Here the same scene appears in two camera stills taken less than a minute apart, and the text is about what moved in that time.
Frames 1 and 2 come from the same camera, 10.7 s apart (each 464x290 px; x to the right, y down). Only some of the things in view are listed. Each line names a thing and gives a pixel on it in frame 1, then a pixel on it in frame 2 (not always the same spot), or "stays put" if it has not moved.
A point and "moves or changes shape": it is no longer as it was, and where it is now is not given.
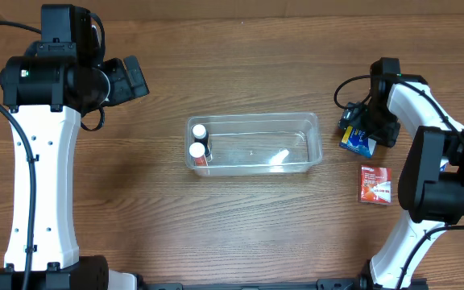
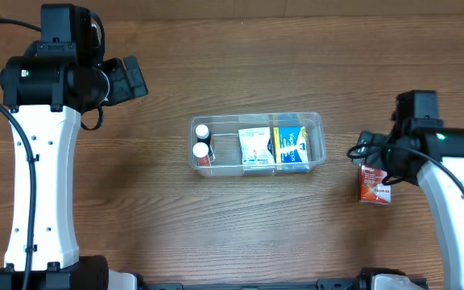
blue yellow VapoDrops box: [356, 140] -> [291, 144]
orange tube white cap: [196, 151] stays put
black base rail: [325, 283] stays put
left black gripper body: [120, 81] stays put
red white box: [376, 184] stays put
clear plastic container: [257, 143] stays put
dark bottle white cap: [201, 135] stays put
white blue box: [442, 164] moves or changes shape
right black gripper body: [358, 118] -> [370, 147]
